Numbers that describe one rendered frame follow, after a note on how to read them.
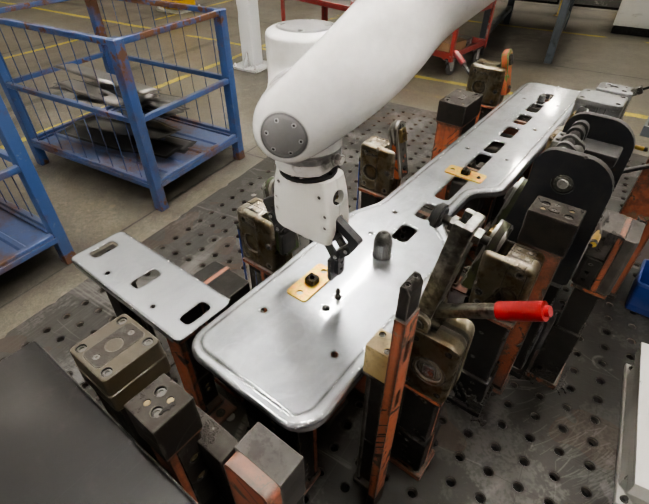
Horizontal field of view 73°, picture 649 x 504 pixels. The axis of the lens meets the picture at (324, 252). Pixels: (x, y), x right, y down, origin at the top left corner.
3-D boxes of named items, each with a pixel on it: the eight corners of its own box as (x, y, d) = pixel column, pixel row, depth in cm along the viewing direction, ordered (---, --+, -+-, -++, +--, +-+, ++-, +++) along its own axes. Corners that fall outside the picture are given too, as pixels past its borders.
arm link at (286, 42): (336, 165, 49) (346, 130, 56) (338, 38, 41) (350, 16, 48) (263, 159, 50) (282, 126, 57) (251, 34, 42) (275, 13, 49)
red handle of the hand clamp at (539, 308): (426, 294, 57) (553, 290, 46) (432, 307, 58) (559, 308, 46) (410, 313, 55) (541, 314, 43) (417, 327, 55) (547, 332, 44)
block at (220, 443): (212, 487, 74) (173, 384, 54) (264, 536, 68) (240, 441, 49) (198, 502, 72) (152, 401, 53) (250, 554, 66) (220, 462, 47)
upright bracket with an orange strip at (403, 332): (375, 490, 73) (414, 269, 41) (381, 495, 73) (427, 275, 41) (365, 505, 71) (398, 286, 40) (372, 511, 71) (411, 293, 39)
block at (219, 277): (238, 351, 95) (218, 252, 77) (275, 378, 90) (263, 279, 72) (204, 381, 90) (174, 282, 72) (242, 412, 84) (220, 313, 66)
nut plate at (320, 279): (319, 263, 72) (319, 258, 71) (337, 273, 70) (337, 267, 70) (285, 292, 67) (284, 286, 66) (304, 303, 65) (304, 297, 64)
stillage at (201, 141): (37, 164, 305) (-34, 11, 244) (128, 123, 358) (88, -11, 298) (162, 212, 259) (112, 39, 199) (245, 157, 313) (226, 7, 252)
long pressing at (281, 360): (519, 81, 144) (520, 76, 143) (592, 96, 134) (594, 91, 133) (180, 348, 60) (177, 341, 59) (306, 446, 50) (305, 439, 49)
